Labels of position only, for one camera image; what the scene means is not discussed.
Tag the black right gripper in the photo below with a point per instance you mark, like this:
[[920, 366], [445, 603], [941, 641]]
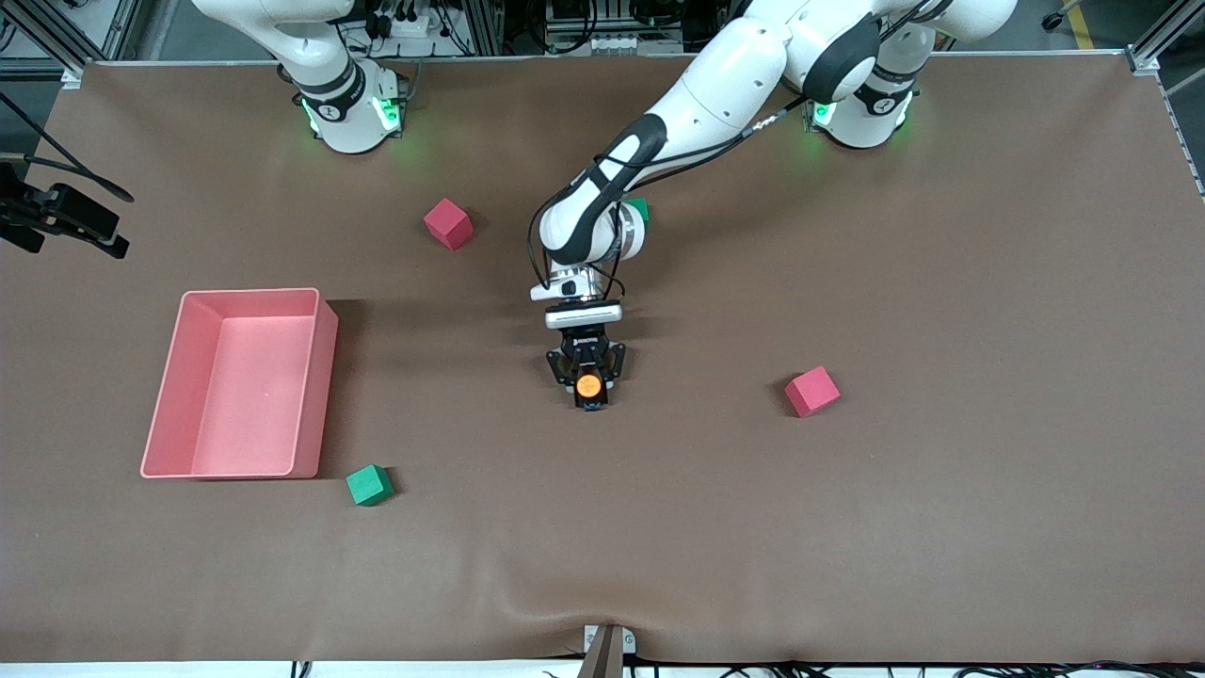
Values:
[[58, 211]]

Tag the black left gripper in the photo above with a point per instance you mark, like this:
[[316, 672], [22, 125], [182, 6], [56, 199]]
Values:
[[585, 341]]

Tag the orange push button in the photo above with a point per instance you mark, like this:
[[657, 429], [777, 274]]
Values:
[[589, 384]]

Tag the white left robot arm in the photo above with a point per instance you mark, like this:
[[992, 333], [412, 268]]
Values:
[[715, 85]]

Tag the green foam cube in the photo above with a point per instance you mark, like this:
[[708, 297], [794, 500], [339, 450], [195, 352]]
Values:
[[369, 486], [644, 209]]

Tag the pink foam cube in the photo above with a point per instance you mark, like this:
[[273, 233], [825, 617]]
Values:
[[811, 392], [447, 224]]

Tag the pink plastic bin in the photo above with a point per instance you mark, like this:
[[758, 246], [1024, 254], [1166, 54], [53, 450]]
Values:
[[245, 395]]

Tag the brown table mat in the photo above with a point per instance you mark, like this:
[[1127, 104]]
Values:
[[847, 527]]

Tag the grey electronics box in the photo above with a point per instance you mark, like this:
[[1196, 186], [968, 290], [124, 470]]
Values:
[[612, 42]]

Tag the white power strip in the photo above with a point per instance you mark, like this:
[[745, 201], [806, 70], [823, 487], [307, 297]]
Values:
[[414, 28]]

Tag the aluminium frame profile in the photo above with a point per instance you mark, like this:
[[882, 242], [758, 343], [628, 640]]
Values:
[[47, 33], [1144, 58]]

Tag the silver table edge bracket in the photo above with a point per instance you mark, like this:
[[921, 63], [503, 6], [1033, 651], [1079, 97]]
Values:
[[628, 643]]

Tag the brown support post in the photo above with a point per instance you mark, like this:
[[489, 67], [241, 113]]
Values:
[[602, 664]]

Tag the aluminium frame post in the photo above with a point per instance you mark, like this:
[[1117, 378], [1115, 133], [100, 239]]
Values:
[[485, 28]]

